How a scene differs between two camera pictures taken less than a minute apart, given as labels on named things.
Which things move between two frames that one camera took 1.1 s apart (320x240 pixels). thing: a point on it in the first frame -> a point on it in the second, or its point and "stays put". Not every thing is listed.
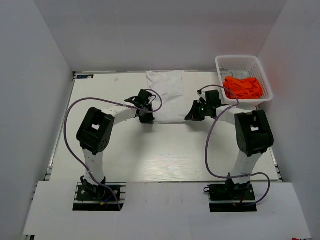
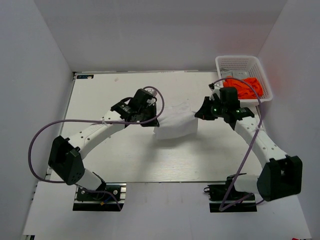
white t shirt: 168,101 -> 178,121
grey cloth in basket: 238,74 stays put
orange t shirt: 247,88 stays put
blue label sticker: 89,76 stays put
